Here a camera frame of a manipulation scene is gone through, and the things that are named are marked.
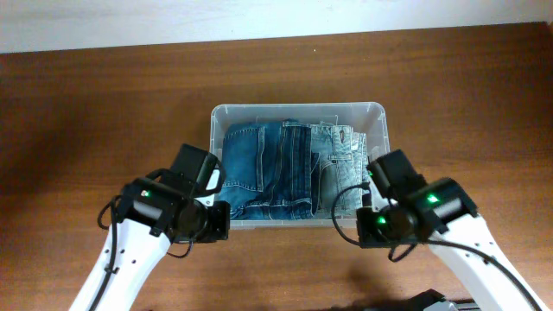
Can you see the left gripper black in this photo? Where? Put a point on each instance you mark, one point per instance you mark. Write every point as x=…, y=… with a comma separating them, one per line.
x=218, y=220

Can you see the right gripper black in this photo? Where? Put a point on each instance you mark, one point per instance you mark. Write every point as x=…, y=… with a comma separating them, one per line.
x=367, y=236

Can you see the light blue jeans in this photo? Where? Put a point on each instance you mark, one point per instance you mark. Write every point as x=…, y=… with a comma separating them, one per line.
x=340, y=169

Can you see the dark blue jeans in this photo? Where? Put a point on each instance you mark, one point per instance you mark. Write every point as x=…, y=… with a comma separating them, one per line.
x=269, y=171

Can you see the clear plastic storage container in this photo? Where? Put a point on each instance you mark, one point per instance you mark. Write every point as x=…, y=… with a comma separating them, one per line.
x=365, y=117

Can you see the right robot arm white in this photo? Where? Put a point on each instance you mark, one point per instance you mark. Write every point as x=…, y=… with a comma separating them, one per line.
x=442, y=216

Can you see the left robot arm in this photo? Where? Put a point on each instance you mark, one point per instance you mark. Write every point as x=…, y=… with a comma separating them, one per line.
x=152, y=213

